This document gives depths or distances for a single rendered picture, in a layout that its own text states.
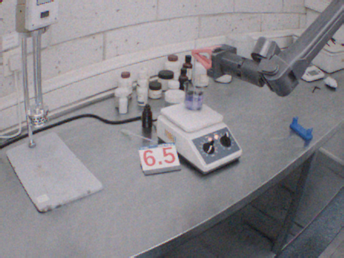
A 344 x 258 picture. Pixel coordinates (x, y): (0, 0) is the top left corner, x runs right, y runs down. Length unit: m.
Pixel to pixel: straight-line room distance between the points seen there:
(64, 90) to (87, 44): 0.17
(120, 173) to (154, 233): 0.22
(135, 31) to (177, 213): 0.73
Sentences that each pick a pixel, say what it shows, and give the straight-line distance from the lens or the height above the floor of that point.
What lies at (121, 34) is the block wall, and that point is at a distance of 1.33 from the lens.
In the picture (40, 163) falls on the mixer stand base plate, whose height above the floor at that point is 0.76.
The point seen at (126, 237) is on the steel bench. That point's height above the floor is 0.75.
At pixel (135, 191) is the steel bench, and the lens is 0.90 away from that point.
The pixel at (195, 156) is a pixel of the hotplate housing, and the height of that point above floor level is 0.79.
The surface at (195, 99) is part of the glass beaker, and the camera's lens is 1.02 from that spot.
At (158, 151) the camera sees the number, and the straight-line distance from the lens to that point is 0.98.
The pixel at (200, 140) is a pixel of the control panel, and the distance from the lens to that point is 0.97.
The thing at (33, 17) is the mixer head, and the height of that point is 1.18.
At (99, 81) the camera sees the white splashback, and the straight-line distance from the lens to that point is 1.29.
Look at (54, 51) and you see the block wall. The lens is 1.21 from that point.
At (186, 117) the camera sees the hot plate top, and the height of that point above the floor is 0.84.
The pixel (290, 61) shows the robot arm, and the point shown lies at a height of 1.07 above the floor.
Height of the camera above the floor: 1.32
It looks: 30 degrees down
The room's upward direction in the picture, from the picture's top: 3 degrees clockwise
